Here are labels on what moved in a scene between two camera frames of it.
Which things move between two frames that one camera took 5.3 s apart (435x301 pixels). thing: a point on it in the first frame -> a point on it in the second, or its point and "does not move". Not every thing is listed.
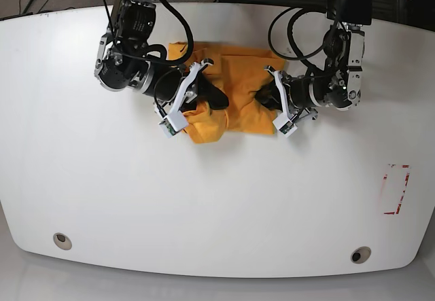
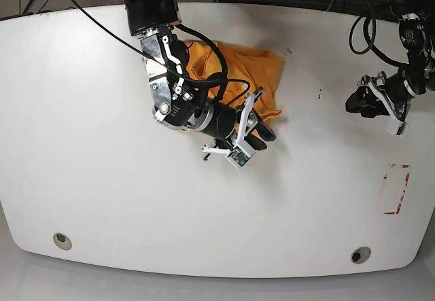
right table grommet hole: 360,255 does not move
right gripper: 295,94 -> 393,90
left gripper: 168,87 -> 228,126
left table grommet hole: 62,241 does not move
